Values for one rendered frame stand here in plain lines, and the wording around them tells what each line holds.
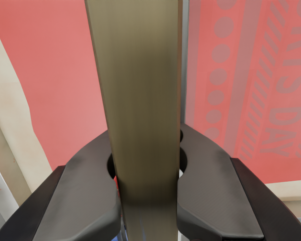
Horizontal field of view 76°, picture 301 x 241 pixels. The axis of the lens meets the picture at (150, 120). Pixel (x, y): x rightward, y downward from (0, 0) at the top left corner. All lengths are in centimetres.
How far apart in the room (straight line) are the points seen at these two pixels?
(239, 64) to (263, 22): 5
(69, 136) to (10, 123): 8
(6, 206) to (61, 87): 23
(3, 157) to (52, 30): 20
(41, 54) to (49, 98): 6
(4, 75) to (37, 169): 16
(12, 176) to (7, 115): 10
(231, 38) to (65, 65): 21
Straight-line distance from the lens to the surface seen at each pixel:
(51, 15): 27
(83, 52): 27
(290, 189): 45
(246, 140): 34
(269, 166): 39
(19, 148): 37
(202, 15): 26
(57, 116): 31
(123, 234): 34
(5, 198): 40
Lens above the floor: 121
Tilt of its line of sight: 62 degrees down
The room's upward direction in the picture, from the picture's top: 179 degrees clockwise
